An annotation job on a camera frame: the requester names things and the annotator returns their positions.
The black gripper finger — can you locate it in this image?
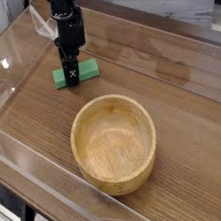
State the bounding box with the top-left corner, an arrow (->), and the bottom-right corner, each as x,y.
60,51 -> 82,88

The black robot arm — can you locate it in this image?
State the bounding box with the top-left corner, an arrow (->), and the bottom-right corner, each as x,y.
49,0 -> 86,87

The clear acrylic tray wall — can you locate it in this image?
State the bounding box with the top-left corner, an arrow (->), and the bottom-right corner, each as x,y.
0,78 -> 221,221

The clear acrylic corner bracket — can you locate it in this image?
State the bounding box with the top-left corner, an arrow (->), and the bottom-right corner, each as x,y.
29,6 -> 58,41

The green rectangular block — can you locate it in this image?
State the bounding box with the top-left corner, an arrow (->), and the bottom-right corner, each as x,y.
52,59 -> 100,90

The brown wooden bowl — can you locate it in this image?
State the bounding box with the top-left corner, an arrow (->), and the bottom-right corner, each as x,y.
70,94 -> 157,196

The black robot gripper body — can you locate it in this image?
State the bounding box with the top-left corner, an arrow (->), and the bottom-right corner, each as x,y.
48,5 -> 89,59

